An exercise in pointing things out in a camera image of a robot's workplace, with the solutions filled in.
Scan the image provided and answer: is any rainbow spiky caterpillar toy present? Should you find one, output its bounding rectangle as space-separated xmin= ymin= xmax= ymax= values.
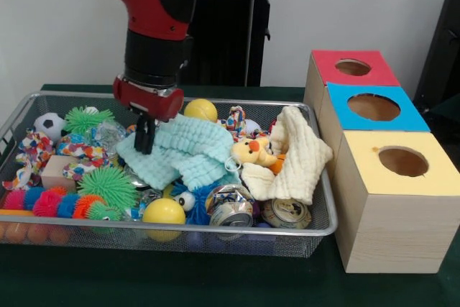
xmin=3 ymin=186 xmax=123 ymax=221

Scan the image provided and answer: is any small soccer ball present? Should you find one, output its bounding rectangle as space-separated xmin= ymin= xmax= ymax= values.
xmin=32 ymin=112 xmax=68 ymax=142

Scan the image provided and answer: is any wooden box with three holes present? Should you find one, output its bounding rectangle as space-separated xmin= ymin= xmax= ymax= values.
xmin=303 ymin=49 xmax=460 ymax=274

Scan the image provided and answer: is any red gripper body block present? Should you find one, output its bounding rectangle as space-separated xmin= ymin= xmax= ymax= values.
xmin=112 ymin=75 xmax=185 ymax=123

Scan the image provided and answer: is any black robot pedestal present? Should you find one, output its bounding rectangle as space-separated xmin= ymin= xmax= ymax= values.
xmin=179 ymin=0 xmax=288 ymax=87

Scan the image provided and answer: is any black upright panel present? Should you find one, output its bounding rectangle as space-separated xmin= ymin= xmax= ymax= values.
xmin=413 ymin=0 xmax=460 ymax=106

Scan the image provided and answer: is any blue white crushed can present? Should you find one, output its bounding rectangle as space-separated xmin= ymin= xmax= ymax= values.
xmin=205 ymin=184 xmax=255 ymax=228

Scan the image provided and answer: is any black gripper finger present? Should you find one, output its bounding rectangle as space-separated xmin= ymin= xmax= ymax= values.
xmin=133 ymin=113 xmax=148 ymax=154
xmin=143 ymin=116 xmax=159 ymax=156

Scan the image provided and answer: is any plain green spiky ball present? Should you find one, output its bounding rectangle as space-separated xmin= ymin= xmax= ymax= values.
xmin=77 ymin=167 xmax=139 ymax=202

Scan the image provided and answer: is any yellow ball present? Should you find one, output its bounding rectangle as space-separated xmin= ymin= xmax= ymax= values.
xmin=183 ymin=98 xmax=219 ymax=123
xmin=142 ymin=198 xmax=187 ymax=242

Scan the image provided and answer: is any yellow sponge duck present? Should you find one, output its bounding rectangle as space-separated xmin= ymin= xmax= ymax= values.
xmin=224 ymin=137 xmax=278 ymax=173

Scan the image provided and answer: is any green spiky eyed ball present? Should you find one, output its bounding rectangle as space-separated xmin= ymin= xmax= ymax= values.
xmin=64 ymin=106 xmax=116 ymax=135

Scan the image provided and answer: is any dark green table cloth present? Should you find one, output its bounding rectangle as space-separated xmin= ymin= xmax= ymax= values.
xmin=0 ymin=83 xmax=460 ymax=307

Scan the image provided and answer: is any green covered side table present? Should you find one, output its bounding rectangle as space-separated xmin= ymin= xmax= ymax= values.
xmin=427 ymin=91 xmax=460 ymax=117

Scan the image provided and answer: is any clear mesh bin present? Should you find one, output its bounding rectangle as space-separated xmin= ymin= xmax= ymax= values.
xmin=0 ymin=91 xmax=339 ymax=258

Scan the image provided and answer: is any cream knit cloth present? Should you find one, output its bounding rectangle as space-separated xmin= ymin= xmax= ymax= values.
xmin=240 ymin=105 xmax=334 ymax=206

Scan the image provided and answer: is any silver crushed can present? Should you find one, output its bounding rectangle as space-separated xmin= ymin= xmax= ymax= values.
xmin=260 ymin=197 xmax=313 ymax=229

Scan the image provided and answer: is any light blue knit cloth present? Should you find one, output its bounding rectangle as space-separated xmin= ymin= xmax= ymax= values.
xmin=115 ymin=114 xmax=242 ymax=193

